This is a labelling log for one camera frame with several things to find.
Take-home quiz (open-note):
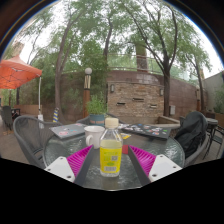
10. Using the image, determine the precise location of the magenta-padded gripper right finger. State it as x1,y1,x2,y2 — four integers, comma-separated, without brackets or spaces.
127,144,183,187

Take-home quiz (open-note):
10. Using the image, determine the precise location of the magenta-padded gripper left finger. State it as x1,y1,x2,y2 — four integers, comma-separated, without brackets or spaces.
43,144,96,187

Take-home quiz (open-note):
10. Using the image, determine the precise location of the clear bottle with yellow label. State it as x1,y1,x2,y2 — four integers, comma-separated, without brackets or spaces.
99,117,124,178

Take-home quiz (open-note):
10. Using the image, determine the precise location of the white ceramic mug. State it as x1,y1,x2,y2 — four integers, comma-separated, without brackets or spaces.
83,125,106,150

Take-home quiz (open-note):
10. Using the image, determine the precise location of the silver laptop with stickers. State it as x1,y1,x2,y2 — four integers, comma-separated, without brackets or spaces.
49,122,88,140

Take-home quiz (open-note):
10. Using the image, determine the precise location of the blue yellow striped cone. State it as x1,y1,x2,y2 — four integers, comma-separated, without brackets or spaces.
52,107,60,124

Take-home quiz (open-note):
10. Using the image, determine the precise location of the black backpack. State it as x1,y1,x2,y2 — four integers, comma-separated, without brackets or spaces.
174,111,209,159

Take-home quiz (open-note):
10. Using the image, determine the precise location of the green plant in blue pot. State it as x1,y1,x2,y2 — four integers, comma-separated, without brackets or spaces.
85,93,108,126

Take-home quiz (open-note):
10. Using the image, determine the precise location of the dark forked-trunk tree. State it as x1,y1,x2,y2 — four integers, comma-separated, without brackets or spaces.
126,0,214,118

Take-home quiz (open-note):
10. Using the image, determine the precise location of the leaning-trunk tree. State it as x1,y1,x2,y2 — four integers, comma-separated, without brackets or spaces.
33,0,104,123

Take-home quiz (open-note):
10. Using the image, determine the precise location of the round mosaic patio table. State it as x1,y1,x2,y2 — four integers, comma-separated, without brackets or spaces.
205,117,220,134

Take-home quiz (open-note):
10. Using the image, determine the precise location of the dark patio chair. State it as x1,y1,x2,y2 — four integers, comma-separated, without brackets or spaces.
0,105,15,132

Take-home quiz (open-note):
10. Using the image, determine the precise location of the orange patio umbrella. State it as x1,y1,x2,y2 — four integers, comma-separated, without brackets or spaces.
0,54,45,121

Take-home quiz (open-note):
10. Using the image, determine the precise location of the globe-topped garden lamp post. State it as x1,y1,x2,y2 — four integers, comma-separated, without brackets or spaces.
83,67,93,118

